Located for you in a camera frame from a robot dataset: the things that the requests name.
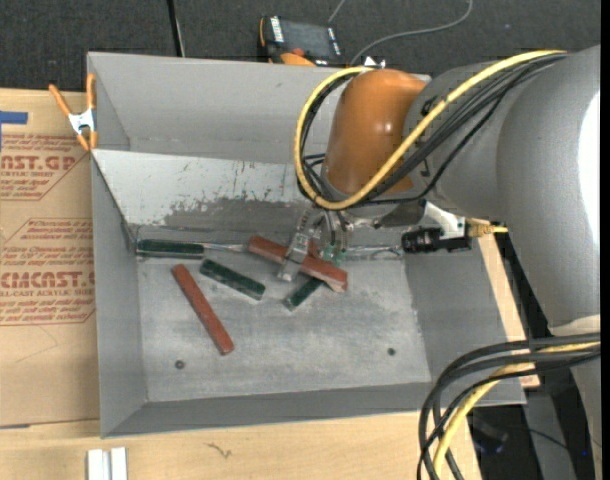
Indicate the dark green flat block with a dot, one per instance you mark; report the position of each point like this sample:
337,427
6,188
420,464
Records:
170,248
232,279
301,294

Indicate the red-brown flat block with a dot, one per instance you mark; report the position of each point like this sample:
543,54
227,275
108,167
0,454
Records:
203,310
326,271

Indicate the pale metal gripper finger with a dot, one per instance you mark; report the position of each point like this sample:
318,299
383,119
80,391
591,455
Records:
300,260
291,258

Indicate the black cylinder on white bracket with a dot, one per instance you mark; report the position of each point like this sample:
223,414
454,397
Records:
430,241

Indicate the grey metal bin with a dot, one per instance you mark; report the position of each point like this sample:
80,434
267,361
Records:
285,338

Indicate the brown cardboard board red print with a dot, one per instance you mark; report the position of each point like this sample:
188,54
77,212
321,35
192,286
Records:
40,318

